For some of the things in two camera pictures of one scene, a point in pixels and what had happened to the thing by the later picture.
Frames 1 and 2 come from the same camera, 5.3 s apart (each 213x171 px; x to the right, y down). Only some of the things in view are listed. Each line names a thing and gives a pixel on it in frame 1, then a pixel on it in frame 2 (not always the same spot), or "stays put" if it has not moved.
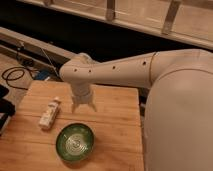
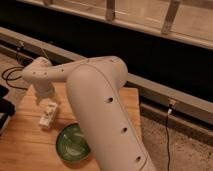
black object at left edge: [7, 109] stays put
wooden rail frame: [189, 20] stays put
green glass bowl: [75, 142] stays put
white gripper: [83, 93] to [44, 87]
